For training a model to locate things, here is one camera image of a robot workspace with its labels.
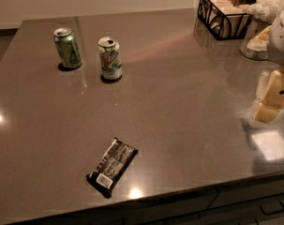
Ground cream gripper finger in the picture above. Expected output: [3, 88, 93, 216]
[249, 67, 284, 124]

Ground black rxbar chocolate wrapper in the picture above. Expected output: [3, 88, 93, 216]
[86, 138, 139, 199]

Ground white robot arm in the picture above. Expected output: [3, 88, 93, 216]
[248, 8, 284, 128]

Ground white green 7up can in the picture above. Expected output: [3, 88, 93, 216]
[97, 37, 122, 81]

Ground green soda can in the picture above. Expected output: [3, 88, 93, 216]
[53, 27, 82, 69]

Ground black wire basket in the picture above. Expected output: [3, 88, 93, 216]
[197, 0, 251, 40]

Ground dark drawer handle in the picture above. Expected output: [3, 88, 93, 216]
[260, 202, 284, 216]

